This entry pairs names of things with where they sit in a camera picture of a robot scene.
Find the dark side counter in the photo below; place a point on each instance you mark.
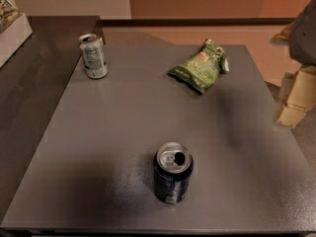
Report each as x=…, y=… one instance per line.
x=32, y=82

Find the white box with snacks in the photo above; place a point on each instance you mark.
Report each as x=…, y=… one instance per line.
x=14, y=29

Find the silver soda can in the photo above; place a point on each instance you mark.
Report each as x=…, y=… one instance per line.
x=93, y=56

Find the green jalapeno chip bag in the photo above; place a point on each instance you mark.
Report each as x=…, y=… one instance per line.
x=202, y=69

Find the dark blue pepsi can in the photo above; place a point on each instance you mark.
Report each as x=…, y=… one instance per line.
x=173, y=165

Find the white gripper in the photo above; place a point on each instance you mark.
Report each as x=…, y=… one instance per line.
x=304, y=39

